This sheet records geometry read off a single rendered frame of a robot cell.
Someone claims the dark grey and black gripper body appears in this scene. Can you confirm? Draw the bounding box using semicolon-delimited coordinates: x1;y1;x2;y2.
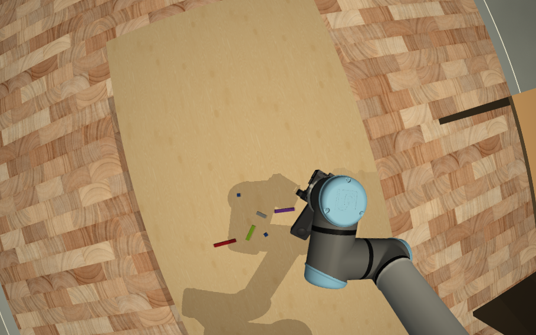
300;170;335;203

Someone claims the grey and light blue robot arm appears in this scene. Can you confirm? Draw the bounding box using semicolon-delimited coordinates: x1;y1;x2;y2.
290;175;469;335

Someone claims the lime green rod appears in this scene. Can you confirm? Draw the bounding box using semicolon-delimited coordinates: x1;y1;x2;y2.
246;225;255;241

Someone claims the dark red rod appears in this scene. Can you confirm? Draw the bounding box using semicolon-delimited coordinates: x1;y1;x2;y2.
214;239;236;247

